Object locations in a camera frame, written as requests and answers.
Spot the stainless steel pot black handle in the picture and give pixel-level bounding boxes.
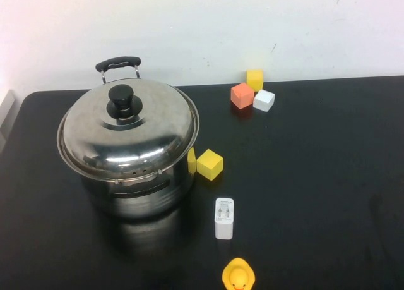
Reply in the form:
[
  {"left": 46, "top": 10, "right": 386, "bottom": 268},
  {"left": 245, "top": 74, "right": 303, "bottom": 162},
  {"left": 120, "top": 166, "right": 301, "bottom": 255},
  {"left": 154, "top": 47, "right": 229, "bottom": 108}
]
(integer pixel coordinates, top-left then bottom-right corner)
[{"left": 56, "top": 55, "right": 200, "bottom": 218}]

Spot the white cube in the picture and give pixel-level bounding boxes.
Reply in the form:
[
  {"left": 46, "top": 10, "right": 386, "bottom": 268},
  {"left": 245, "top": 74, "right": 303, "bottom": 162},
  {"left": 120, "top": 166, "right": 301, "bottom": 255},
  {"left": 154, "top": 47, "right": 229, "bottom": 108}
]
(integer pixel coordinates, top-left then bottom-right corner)
[{"left": 252, "top": 89, "right": 276, "bottom": 112}]

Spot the yellow rubber duck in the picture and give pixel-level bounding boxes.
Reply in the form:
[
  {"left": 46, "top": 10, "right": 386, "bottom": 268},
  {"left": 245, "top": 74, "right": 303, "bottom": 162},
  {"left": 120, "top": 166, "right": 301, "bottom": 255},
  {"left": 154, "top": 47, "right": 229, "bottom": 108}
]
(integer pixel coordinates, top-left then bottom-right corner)
[{"left": 222, "top": 257, "right": 256, "bottom": 290}]

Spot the white plug charger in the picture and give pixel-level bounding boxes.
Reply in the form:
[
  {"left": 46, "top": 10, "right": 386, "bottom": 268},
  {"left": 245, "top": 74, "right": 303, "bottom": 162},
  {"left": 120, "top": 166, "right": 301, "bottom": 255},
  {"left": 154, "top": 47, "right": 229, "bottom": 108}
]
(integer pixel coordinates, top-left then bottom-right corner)
[{"left": 215, "top": 197, "right": 235, "bottom": 240}]

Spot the large yellow cube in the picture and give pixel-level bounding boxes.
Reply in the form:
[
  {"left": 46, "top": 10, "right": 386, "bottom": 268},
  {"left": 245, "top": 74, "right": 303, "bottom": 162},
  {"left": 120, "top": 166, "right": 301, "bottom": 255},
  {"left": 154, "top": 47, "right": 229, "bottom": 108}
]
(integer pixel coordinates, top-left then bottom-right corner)
[{"left": 196, "top": 148, "right": 225, "bottom": 181}]

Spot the small yellow cube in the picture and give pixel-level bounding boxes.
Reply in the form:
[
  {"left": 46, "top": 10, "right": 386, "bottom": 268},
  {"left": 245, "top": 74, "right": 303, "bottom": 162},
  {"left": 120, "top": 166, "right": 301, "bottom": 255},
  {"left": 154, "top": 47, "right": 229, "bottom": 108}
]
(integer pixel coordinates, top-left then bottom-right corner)
[{"left": 246, "top": 69, "right": 264, "bottom": 92}]

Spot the steel lid black knob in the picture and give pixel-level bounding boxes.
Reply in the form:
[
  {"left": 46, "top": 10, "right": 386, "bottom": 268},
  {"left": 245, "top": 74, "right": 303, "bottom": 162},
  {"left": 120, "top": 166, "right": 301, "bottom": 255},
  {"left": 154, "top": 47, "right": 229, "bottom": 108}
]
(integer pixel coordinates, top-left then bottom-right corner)
[{"left": 59, "top": 78, "right": 200, "bottom": 181}]

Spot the orange cube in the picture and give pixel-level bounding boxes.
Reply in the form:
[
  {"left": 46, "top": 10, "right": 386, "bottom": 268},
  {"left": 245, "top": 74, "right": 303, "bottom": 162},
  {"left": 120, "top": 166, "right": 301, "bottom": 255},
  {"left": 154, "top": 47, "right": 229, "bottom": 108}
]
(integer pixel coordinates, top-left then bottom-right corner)
[{"left": 230, "top": 82, "right": 255, "bottom": 110}]

